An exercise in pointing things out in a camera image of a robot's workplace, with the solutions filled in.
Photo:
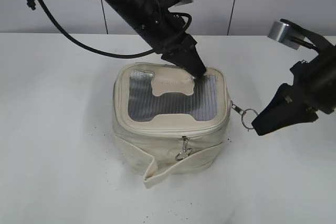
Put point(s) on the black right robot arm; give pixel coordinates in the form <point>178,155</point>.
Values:
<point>312,90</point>

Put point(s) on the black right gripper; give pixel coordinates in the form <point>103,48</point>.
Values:
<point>288,107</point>

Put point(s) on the cream bag with mesh lid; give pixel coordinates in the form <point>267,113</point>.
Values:
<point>154,106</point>

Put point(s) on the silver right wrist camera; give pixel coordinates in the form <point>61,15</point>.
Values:
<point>292,35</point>

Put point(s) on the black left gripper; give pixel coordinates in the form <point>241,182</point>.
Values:
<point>182,52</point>

